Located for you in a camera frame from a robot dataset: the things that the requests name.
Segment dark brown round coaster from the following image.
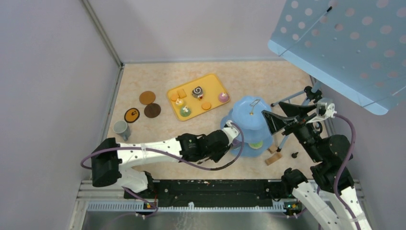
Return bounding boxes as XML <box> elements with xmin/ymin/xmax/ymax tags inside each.
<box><xmin>144</xmin><ymin>103</ymin><xmax>161</xmax><ymax>118</ymax></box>

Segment white cable duct strip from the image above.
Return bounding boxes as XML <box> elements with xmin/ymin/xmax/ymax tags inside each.
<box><xmin>87</xmin><ymin>201</ymin><xmax>286</xmax><ymax>212</ymax></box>

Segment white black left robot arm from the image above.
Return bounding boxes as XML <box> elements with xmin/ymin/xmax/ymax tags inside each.
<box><xmin>90</xmin><ymin>127</ymin><xmax>239</xmax><ymax>198</ymax></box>

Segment yellow serving tray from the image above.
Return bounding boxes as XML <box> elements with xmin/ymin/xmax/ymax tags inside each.
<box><xmin>167</xmin><ymin>74</ymin><xmax>231</xmax><ymax>121</ymax></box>

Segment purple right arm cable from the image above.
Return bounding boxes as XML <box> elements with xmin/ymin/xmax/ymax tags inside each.
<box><xmin>331</xmin><ymin>114</ymin><xmax>362</xmax><ymax>230</ymax></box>

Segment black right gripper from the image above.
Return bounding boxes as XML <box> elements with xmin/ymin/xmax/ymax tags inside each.
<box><xmin>261</xmin><ymin>101</ymin><xmax>323</xmax><ymax>161</ymax></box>

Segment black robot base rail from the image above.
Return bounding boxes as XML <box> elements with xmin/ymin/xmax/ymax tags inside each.
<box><xmin>137</xmin><ymin>179</ymin><xmax>293</xmax><ymax>207</ymax></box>

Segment black yellow round coaster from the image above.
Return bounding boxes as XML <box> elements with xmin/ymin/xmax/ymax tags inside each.
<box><xmin>124</xmin><ymin>108</ymin><xmax>140</xmax><ymax>123</ymax></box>

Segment grey mug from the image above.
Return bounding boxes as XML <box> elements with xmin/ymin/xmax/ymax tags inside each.
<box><xmin>113</xmin><ymin>120</ymin><xmax>131</xmax><ymax>141</ymax></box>

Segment square orange biscuit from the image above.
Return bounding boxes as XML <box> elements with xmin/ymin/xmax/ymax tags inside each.
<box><xmin>177</xmin><ymin>89</ymin><xmax>187</xmax><ymax>99</ymax></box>

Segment chocolate swirl roll cake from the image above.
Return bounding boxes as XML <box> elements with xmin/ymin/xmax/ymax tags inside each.
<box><xmin>192</xmin><ymin>86</ymin><xmax>204</xmax><ymax>100</ymax></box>

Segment blue three-tier cake stand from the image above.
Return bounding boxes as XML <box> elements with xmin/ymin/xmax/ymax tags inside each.
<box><xmin>220</xmin><ymin>96</ymin><xmax>273</xmax><ymax>157</ymax></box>

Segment blue metal tripod stand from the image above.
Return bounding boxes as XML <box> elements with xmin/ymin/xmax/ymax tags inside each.
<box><xmin>271</xmin><ymin>83</ymin><xmax>322</xmax><ymax>155</ymax></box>

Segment round orange biscuit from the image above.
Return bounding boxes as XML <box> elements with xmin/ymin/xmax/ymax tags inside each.
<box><xmin>201</xmin><ymin>102</ymin><xmax>212</xmax><ymax>111</ymax></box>
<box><xmin>170</xmin><ymin>93</ymin><xmax>179</xmax><ymax>102</ymax></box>

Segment small wooden block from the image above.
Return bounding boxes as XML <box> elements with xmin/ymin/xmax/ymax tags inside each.
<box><xmin>268</xmin><ymin>145</ymin><xmax>278</xmax><ymax>154</ymax></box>

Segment round orange biscuit left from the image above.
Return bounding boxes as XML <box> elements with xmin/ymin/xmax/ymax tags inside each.
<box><xmin>170</xmin><ymin>93</ymin><xmax>179</xmax><ymax>102</ymax></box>

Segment green frosted donut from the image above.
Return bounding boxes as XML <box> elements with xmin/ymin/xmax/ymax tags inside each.
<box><xmin>248</xmin><ymin>141</ymin><xmax>263</xmax><ymax>150</ymax></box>

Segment blue perforated board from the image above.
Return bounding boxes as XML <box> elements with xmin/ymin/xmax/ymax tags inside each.
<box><xmin>268</xmin><ymin>0</ymin><xmax>406</xmax><ymax>115</ymax></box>

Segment light brown round coaster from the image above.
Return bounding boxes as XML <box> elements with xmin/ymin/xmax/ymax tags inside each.
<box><xmin>139</xmin><ymin>91</ymin><xmax>156</xmax><ymax>105</ymax></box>

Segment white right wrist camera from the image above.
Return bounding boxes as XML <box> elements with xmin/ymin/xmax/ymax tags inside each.
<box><xmin>307</xmin><ymin>98</ymin><xmax>337</xmax><ymax>123</ymax></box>

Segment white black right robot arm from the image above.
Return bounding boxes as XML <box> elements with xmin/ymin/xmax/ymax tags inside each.
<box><xmin>262</xmin><ymin>99</ymin><xmax>371</xmax><ymax>230</ymax></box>

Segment metal food tongs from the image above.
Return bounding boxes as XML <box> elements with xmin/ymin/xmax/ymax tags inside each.
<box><xmin>196</xmin><ymin>139</ymin><xmax>237</xmax><ymax>166</ymax></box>

